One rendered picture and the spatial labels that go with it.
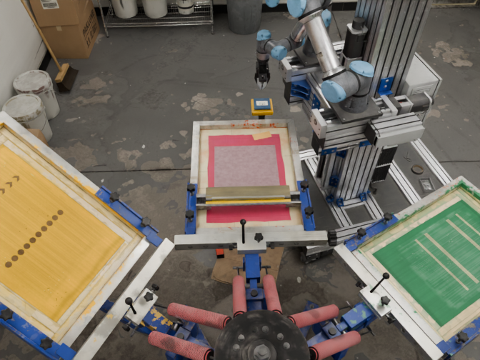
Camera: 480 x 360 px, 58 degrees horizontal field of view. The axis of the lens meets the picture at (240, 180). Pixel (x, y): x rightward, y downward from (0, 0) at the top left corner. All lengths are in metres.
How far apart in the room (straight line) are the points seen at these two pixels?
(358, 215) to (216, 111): 1.74
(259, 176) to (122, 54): 3.09
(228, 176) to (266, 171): 0.20
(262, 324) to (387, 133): 1.25
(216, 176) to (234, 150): 0.21
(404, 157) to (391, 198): 0.46
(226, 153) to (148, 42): 2.99
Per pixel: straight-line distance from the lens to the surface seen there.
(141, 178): 3.63
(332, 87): 2.04
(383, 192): 3.33
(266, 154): 2.39
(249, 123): 2.52
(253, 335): 1.46
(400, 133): 2.34
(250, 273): 1.86
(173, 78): 4.58
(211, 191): 2.09
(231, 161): 2.35
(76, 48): 5.07
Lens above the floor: 2.68
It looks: 49 degrees down
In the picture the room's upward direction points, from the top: straight up
